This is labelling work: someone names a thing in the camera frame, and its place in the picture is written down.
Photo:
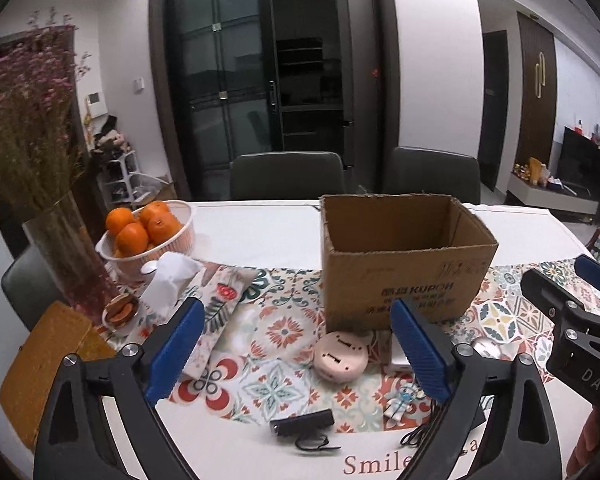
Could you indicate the black framed glass door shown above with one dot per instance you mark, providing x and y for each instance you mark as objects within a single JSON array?
[{"x": 220, "y": 85}]

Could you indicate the white tissue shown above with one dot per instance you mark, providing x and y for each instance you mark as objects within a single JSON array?
[{"x": 167, "y": 285}]

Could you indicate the floral tissue pouch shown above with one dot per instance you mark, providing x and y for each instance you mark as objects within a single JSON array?
[{"x": 220, "y": 310}]

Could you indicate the dark grey leather chair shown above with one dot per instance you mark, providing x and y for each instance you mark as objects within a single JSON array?
[
  {"x": 285, "y": 175},
  {"x": 27, "y": 285},
  {"x": 430, "y": 172}
]

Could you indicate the white plastic box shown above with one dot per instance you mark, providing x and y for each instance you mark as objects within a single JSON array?
[{"x": 397, "y": 357}]

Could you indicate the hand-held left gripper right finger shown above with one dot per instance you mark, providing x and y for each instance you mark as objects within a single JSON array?
[{"x": 420, "y": 345}]

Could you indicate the brown cardboard box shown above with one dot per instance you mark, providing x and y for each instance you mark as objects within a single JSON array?
[{"x": 380, "y": 270}]

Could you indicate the pile of oranges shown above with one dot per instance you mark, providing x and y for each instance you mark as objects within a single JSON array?
[{"x": 132, "y": 240}]

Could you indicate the small bowl with peels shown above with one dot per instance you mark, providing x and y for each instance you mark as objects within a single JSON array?
[{"x": 120, "y": 312}]

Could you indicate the pink pig-shaped lamp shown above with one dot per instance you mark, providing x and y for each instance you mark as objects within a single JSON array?
[{"x": 340, "y": 360}]

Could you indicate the brown floor carton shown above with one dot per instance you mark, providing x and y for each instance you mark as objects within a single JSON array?
[{"x": 157, "y": 192}]

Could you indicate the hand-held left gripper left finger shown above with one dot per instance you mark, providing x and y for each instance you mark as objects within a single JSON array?
[{"x": 180, "y": 345}]

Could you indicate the white fruit basket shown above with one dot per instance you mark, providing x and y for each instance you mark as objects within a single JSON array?
[{"x": 180, "y": 245}]

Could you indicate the grey tall door panel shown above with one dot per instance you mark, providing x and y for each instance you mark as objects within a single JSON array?
[{"x": 357, "y": 60}]

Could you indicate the white intercom panel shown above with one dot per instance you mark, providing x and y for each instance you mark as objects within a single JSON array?
[{"x": 96, "y": 103}]

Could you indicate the dark kitchen shelf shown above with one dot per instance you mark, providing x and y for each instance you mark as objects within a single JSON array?
[{"x": 305, "y": 90}]

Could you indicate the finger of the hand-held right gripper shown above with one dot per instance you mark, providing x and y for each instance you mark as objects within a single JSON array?
[
  {"x": 542, "y": 287},
  {"x": 597, "y": 272}
]

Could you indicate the glass vase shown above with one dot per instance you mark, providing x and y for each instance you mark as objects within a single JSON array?
[{"x": 65, "y": 260}]

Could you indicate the white television cabinet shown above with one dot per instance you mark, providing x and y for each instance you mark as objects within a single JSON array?
[{"x": 550, "y": 195}]

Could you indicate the dark brown door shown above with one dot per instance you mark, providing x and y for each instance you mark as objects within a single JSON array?
[{"x": 495, "y": 110}]

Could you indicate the dried pink flowers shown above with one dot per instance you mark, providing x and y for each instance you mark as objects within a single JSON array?
[{"x": 20, "y": 110}]

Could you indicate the white wall switch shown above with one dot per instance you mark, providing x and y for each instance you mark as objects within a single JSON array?
[{"x": 138, "y": 85}]

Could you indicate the black rectangular device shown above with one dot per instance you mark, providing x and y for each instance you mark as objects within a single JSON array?
[{"x": 302, "y": 422}]

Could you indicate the person's right hand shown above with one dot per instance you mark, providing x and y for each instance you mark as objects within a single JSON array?
[{"x": 590, "y": 445}]

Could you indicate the yellow gift bag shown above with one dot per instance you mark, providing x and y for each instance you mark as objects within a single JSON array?
[{"x": 536, "y": 169}]

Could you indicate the yellow textured placemat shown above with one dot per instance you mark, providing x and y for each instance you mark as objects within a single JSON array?
[{"x": 45, "y": 360}]

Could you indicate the white shoe rack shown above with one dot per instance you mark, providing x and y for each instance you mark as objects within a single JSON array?
[{"x": 120, "y": 180}]

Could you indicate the small white astronaut figurine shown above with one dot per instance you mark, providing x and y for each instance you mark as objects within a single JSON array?
[{"x": 400, "y": 402}]

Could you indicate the plush toys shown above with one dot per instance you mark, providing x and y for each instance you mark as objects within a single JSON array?
[{"x": 110, "y": 135}]

